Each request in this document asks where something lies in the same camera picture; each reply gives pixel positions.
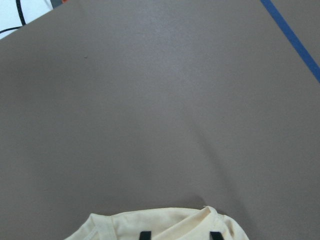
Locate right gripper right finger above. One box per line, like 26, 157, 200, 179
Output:
209, 231, 223, 240

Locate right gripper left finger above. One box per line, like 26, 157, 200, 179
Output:
139, 231, 152, 240

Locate cream long-sleeve printed shirt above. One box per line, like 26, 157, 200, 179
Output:
68, 206, 248, 240

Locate black desk cable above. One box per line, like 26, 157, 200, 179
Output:
0, 0, 27, 35

